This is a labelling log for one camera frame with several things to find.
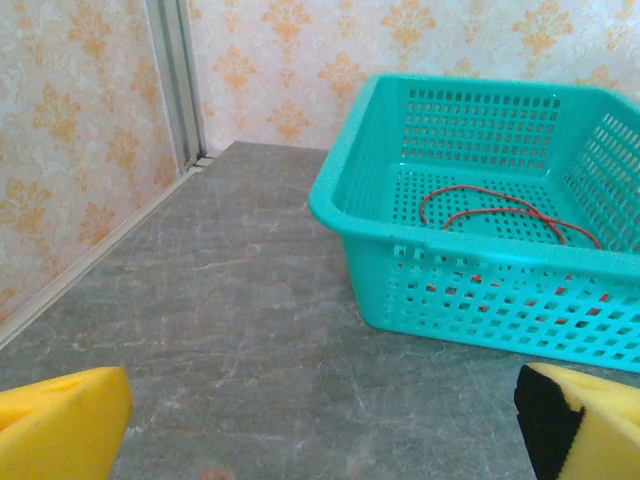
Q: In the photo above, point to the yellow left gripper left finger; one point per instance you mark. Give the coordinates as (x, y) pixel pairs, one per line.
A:
(60, 425)

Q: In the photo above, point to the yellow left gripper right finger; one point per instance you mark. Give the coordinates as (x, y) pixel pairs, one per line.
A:
(595, 425)

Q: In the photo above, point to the teal plastic basket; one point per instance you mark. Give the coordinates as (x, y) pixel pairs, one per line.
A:
(450, 280)

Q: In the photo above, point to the aluminium table side rail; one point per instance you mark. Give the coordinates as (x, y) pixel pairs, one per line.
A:
(90, 255)

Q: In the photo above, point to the aluminium frame post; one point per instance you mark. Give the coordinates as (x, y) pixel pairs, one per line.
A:
(175, 80)

